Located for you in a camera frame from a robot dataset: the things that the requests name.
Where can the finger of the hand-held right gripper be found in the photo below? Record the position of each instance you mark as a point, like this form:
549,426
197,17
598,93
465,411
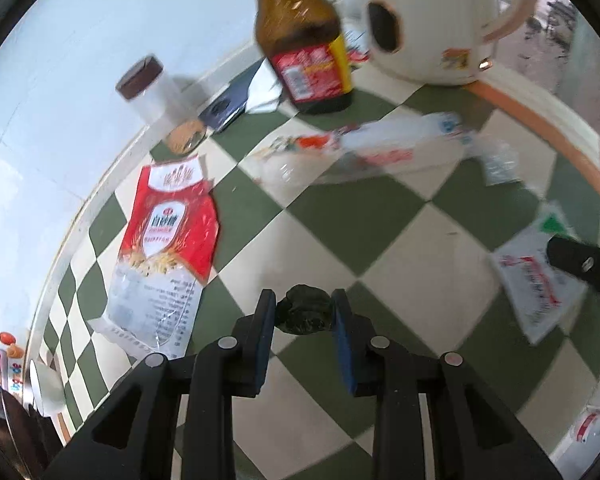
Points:
580,262

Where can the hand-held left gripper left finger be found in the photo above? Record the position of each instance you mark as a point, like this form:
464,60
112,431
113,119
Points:
265,340

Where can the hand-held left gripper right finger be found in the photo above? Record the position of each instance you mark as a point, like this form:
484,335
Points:
342,345

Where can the dark wrapper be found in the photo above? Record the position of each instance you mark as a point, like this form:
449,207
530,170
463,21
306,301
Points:
302,310

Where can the white sachet red print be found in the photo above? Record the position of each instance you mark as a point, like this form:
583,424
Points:
527,285

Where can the green white checkered tablecloth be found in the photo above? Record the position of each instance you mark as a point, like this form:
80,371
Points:
395,240

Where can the small clear plastic wrapper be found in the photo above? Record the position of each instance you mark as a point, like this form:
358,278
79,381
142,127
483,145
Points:
500,162

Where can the red white noodle packet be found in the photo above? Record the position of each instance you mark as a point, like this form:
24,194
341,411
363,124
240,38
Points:
165,240

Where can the white red plastic packet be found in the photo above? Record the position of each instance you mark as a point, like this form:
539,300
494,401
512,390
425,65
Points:
597,425

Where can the clear wrapper red print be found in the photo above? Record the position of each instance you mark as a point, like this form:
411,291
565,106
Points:
310,157

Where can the clear wrapper blue print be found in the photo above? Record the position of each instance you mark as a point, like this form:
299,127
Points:
415,130

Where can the white bowl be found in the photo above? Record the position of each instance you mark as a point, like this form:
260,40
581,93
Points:
47,390

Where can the dark blue foil packet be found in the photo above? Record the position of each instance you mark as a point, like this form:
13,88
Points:
230,105

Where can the white paper slip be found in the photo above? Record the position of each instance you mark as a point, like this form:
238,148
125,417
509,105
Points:
264,97

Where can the clear jar brown lid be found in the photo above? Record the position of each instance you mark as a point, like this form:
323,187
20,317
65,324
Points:
155,100

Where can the white pink electric kettle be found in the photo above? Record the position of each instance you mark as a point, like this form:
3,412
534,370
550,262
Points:
430,35

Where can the small red white packet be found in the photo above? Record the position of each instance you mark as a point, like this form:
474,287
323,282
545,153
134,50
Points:
357,47

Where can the brown glass sauce bottle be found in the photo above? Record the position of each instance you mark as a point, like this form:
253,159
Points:
300,25

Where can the colourful wall stickers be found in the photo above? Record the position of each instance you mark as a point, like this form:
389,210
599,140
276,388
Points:
0,360

